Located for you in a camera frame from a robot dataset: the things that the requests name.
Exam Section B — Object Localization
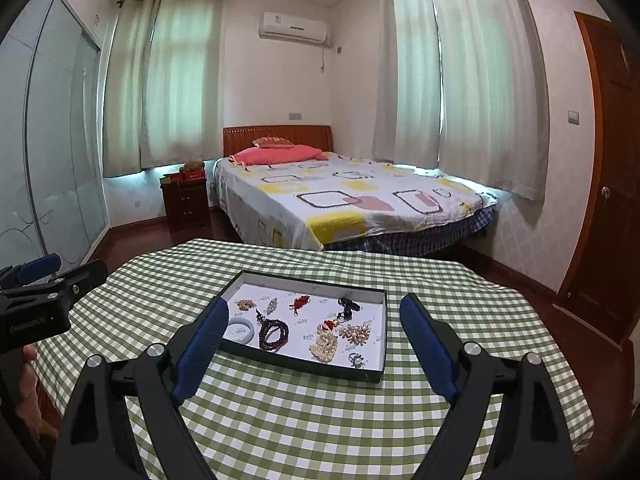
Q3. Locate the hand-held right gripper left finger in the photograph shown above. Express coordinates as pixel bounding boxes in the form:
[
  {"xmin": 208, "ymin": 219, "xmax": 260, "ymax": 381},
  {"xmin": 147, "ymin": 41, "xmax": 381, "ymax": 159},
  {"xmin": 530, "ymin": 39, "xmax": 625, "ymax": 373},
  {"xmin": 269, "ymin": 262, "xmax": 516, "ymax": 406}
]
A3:
[{"xmin": 52, "ymin": 296, "xmax": 231, "ymax": 480}]

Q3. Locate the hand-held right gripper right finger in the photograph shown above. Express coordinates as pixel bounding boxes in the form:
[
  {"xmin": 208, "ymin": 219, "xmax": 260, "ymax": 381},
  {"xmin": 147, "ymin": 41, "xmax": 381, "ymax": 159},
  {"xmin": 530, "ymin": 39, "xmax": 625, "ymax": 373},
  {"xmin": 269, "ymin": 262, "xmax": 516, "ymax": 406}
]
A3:
[{"xmin": 399, "ymin": 292, "xmax": 578, "ymax": 480}]

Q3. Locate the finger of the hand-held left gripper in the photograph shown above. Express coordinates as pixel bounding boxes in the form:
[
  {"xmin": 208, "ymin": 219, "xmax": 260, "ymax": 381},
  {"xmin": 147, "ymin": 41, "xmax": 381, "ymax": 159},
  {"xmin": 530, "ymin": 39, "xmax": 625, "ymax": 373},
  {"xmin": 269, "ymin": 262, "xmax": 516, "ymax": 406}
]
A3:
[
  {"xmin": 0, "ymin": 254, "xmax": 62, "ymax": 291},
  {"xmin": 47, "ymin": 259, "xmax": 109, "ymax": 305}
]

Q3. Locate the dark red bead necklace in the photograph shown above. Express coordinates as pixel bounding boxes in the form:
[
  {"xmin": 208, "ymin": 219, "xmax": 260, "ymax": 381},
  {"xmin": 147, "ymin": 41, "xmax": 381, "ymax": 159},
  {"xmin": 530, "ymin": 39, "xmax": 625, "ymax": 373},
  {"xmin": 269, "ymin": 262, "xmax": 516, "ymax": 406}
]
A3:
[{"xmin": 255, "ymin": 309, "xmax": 292, "ymax": 356}]

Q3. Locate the rose gold bead bracelet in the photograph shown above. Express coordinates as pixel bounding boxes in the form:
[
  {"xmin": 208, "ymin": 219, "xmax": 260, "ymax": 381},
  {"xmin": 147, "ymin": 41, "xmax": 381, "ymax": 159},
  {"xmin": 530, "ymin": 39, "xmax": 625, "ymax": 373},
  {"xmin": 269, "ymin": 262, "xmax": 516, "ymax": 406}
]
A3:
[{"xmin": 339, "ymin": 324, "xmax": 372, "ymax": 347}]

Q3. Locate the black cord pendant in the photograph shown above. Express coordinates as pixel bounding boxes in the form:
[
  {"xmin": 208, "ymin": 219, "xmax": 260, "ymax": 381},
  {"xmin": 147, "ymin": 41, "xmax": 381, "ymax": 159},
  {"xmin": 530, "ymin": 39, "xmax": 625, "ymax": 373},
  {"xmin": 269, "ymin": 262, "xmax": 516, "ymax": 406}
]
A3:
[{"xmin": 336, "ymin": 296, "xmax": 362, "ymax": 322}]

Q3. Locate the cream pearl necklace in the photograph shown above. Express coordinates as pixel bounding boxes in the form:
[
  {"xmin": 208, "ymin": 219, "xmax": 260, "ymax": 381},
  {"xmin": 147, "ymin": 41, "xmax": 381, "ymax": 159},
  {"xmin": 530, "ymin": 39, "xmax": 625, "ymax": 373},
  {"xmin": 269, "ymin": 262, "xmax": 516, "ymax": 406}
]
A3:
[{"xmin": 309, "ymin": 324, "xmax": 341, "ymax": 362}]

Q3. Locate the green tray with white lining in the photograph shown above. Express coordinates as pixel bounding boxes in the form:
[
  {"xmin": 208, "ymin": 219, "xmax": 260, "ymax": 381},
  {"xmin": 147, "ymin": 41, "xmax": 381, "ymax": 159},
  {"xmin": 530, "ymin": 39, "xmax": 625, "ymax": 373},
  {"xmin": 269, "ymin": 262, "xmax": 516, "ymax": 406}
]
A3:
[{"xmin": 207, "ymin": 269, "xmax": 390, "ymax": 385}]

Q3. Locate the person's left hand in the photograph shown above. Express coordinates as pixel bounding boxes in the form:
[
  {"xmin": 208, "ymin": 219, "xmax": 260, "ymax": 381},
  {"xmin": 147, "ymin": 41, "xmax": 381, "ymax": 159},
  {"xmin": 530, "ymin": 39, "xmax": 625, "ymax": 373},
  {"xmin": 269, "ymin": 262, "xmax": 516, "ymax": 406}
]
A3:
[{"xmin": 12, "ymin": 346, "xmax": 44, "ymax": 430}]

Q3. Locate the white jade bangle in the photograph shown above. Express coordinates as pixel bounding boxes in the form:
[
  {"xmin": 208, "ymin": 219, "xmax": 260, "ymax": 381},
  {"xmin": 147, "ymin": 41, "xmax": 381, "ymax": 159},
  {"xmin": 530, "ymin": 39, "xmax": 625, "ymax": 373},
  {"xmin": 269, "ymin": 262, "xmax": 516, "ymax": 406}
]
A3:
[{"xmin": 227, "ymin": 316, "xmax": 257, "ymax": 345}]

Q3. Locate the glass door wardrobe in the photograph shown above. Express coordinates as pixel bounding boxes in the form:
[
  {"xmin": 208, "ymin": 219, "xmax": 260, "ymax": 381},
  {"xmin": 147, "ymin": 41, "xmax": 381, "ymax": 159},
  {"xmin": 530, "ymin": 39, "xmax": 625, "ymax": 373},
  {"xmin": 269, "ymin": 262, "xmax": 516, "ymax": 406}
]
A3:
[{"xmin": 0, "ymin": 0, "xmax": 111, "ymax": 281}]

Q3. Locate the green checkered tablecloth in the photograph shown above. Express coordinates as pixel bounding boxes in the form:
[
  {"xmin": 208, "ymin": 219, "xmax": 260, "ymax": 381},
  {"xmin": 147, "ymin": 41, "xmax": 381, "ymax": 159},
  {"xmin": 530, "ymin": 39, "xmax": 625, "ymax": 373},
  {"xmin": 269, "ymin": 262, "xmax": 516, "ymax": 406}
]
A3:
[{"xmin": 32, "ymin": 237, "xmax": 596, "ymax": 480}]

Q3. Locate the dark wooden nightstand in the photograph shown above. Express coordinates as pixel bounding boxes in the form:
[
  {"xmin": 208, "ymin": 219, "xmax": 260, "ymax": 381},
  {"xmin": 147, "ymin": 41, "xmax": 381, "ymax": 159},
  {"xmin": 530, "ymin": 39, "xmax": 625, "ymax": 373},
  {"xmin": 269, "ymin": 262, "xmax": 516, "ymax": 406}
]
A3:
[{"xmin": 160, "ymin": 176, "xmax": 212, "ymax": 235}]

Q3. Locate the patterned white bed sheet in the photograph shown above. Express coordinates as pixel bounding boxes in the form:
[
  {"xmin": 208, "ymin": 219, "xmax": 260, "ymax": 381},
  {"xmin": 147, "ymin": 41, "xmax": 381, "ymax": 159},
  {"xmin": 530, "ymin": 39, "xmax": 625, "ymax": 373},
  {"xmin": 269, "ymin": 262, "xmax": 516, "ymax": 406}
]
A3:
[{"xmin": 214, "ymin": 152, "xmax": 501, "ymax": 252}]

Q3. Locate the white curtain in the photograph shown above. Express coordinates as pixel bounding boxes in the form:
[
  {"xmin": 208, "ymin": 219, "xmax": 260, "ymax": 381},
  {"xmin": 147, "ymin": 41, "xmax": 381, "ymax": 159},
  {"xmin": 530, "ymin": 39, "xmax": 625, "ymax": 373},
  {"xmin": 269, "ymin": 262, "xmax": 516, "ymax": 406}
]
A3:
[
  {"xmin": 102, "ymin": 0, "xmax": 161, "ymax": 178},
  {"xmin": 372, "ymin": 0, "xmax": 443, "ymax": 173},
  {"xmin": 140, "ymin": 0, "xmax": 226, "ymax": 168},
  {"xmin": 425, "ymin": 0, "xmax": 551, "ymax": 202}
]

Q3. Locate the pink pillow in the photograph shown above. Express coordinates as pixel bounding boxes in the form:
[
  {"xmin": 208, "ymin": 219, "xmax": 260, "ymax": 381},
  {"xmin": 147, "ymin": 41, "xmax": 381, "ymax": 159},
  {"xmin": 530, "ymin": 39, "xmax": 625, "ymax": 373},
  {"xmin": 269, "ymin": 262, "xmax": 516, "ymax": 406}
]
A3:
[{"xmin": 230, "ymin": 144, "xmax": 330, "ymax": 167}]

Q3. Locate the wooden bed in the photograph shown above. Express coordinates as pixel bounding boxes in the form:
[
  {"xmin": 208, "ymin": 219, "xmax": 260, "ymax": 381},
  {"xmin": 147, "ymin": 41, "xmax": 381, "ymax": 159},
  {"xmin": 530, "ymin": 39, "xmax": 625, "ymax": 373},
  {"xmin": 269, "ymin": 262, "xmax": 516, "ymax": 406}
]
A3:
[{"xmin": 212, "ymin": 125, "xmax": 501, "ymax": 255}]

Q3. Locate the brown wooden door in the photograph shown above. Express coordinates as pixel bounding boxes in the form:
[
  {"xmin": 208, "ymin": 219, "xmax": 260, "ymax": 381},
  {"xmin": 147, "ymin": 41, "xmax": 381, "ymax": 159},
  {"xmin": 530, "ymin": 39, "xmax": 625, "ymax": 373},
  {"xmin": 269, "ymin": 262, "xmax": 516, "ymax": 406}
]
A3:
[{"xmin": 552, "ymin": 10, "xmax": 640, "ymax": 351}]

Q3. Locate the white air conditioner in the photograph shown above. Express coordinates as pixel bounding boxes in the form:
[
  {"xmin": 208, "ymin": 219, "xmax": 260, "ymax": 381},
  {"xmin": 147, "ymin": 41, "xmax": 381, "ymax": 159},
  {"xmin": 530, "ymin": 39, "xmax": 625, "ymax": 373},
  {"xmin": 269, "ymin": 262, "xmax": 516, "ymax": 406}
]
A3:
[{"xmin": 258, "ymin": 10, "xmax": 331, "ymax": 46}]

